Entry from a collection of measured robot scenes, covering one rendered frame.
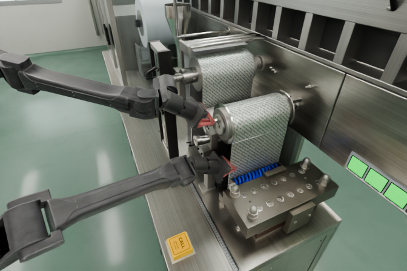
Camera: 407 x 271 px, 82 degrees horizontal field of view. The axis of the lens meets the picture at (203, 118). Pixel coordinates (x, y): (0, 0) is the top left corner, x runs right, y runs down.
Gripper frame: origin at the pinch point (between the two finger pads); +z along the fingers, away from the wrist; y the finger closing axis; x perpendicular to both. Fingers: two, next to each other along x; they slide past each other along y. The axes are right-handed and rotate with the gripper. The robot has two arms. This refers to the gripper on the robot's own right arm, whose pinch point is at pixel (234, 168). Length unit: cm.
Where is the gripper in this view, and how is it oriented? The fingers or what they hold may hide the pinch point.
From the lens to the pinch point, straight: 89.5
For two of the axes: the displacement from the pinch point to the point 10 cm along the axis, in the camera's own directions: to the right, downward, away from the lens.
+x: 4.5, -8.3, -3.3
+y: 4.2, 5.2, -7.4
